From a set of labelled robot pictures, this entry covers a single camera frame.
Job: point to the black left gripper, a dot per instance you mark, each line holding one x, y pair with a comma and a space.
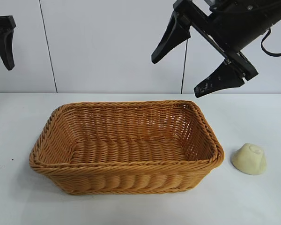
2, 23

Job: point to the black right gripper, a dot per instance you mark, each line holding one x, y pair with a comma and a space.
236, 28

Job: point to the brown woven wicker basket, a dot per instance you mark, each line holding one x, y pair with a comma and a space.
131, 150

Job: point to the pale yellow egg yolk pastry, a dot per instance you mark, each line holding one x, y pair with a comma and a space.
248, 161

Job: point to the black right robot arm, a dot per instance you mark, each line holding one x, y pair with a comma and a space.
276, 11

